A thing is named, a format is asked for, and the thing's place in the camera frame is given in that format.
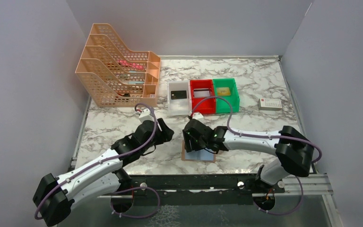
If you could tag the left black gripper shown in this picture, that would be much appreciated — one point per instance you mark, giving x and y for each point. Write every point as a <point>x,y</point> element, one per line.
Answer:
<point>166,134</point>

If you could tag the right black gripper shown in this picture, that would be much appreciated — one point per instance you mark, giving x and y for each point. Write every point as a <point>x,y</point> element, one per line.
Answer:
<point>187,137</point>

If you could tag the light blue credit card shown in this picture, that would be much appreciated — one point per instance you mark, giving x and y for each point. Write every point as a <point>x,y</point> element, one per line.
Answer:
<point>204,155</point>

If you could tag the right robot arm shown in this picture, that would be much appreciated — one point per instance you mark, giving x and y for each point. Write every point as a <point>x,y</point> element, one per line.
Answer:
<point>292,150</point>

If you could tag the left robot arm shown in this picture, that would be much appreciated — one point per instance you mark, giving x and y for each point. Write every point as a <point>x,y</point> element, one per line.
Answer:
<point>56,197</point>

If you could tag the white card in red bin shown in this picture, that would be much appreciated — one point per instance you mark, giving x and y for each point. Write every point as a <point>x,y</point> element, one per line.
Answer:
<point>199,93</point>

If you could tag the black credit card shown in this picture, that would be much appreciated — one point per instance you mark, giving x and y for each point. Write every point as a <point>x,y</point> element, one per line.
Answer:
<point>178,94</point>

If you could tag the gold card in green bin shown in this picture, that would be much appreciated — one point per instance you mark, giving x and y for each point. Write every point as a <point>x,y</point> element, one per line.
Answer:
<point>223,91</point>

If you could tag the red plastic bin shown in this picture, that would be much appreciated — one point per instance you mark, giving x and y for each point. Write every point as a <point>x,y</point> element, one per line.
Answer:
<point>208,106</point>

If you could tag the white plastic bin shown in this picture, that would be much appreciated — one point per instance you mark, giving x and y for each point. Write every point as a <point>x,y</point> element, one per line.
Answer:
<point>180,106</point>

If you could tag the red black stamp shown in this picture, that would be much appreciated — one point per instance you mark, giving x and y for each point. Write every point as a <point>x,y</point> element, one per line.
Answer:
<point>124,94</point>

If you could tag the green plastic bin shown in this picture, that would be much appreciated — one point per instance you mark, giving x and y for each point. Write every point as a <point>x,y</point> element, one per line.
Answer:
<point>234,100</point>

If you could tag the white box with red label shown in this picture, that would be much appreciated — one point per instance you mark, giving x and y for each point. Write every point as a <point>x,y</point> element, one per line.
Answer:
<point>269,104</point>

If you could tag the peach plastic file organizer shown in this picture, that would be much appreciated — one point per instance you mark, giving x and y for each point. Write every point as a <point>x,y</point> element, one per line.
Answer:
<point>102,76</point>

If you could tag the pink items in organizer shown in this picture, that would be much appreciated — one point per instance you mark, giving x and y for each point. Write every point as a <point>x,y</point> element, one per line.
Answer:
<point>130,65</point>

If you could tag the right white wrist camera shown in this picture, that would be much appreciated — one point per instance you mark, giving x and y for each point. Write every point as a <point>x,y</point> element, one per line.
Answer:
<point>197,116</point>

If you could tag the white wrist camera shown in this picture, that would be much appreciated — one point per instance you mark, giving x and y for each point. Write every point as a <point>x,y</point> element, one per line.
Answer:
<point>197,116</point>
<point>145,116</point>

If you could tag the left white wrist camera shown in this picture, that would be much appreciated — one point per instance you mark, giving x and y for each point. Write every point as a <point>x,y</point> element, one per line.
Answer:
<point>145,116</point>

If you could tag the black mounting rail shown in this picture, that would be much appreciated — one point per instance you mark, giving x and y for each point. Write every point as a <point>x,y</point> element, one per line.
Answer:
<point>185,190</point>

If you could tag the aluminium frame rail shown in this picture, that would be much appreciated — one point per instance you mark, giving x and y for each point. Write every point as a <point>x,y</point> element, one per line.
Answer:
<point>314,184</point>

